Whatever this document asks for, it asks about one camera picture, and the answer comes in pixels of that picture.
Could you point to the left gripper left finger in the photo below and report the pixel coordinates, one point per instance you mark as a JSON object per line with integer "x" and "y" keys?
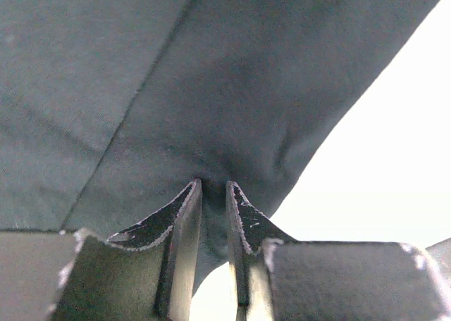
{"x": 144, "y": 272}

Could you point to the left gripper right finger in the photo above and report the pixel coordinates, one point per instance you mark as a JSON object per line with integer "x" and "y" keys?
{"x": 280, "y": 278}

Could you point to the black t shirt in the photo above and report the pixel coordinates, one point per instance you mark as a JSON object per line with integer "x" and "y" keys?
{"x": 110, "y": 107}

